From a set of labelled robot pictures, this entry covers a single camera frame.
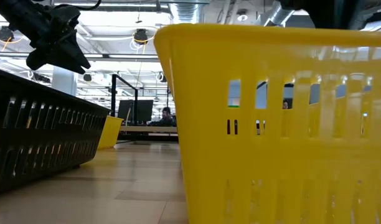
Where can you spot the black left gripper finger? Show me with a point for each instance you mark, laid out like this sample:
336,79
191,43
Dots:
63,63
77,54

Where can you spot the yellow plastic basket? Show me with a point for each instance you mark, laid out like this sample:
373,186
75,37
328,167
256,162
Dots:
271,171
109,133

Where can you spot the black plastic basket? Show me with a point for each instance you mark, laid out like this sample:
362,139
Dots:
38,149

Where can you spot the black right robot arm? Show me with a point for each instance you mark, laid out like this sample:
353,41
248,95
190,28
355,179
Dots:
327,12

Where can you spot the white square pillar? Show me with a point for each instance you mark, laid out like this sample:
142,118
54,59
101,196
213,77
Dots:
64,81

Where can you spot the small black hanging reel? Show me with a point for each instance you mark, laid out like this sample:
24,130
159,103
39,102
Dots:
87,77
162,77

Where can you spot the long ceiling light bar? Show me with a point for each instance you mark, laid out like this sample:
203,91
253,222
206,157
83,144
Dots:
122,56

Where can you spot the black computer monitor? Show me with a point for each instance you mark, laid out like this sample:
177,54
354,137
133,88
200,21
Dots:
145,110

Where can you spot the person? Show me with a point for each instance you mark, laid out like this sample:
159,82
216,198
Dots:
167,119
285,105

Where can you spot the wooden shelf with black frame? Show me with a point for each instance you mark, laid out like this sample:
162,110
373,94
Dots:
147,129

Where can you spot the black aluminium table frame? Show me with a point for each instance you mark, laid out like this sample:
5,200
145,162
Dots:
153,138

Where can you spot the silver ribbed ventilation duct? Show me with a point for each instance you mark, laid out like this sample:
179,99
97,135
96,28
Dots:
185,14

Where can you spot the silver smooth ventilation duct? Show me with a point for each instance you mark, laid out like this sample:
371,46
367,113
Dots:
276,15

